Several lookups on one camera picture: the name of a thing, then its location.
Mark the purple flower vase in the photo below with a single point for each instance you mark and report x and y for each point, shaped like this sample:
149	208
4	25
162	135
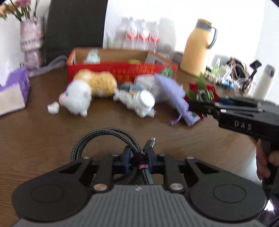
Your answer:
31	40

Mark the water bottle pack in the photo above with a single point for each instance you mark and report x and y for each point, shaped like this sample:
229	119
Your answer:
141	35

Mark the red green christmas decoration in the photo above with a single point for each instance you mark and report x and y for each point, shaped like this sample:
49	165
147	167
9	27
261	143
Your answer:
203	96

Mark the white and yellow plush toy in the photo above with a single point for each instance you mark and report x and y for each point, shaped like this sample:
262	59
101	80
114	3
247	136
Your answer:
85	85

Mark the yellow thermos jug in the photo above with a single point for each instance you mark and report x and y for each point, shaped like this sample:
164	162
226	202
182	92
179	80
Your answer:
201	39

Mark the red cardboard box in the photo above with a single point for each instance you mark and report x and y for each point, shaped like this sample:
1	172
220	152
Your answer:
125	65

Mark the white tumbler bottle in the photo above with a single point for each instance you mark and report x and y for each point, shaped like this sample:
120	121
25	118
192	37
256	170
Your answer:
264	82

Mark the teal plastic wrap ball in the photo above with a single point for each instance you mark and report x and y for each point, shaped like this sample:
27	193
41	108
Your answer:
92	57

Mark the purple knitted pouch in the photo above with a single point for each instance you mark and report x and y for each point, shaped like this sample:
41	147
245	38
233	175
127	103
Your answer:
176	94

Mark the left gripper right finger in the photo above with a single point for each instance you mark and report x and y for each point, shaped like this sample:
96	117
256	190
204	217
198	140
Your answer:
170	168

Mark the white astronaut toy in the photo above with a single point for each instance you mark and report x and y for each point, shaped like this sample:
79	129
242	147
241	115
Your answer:
136	98

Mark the power strip with cables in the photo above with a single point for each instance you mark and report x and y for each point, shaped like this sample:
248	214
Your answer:
230	73

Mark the pink artificial flowers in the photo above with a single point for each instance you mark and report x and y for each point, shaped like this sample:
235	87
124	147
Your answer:
18	9

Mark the purple tissue box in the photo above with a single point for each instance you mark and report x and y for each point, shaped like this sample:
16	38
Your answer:
14	94

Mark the right hand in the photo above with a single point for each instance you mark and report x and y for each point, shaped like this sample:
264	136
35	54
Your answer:
262	159

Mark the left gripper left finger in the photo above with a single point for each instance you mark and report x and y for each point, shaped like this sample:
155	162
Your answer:
110	166

